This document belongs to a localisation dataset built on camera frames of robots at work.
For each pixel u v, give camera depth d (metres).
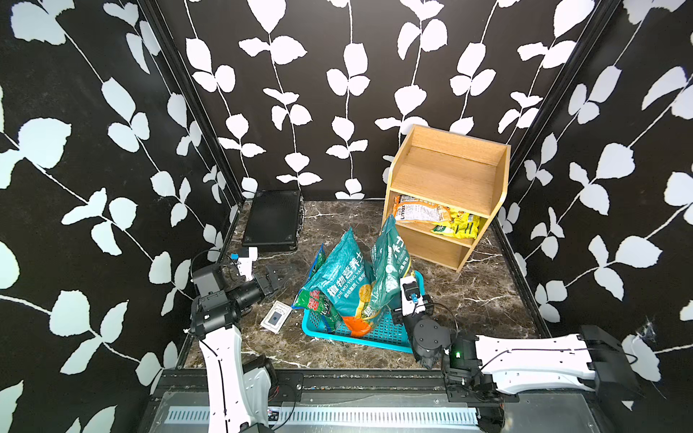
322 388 0.75
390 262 0.61
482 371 0.51
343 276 0.73
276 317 0.86
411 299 0.55
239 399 0.42
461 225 0.86
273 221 1.08
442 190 0.80
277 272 0.98
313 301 0.72
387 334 0.84
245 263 0.66
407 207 0.90
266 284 0.62
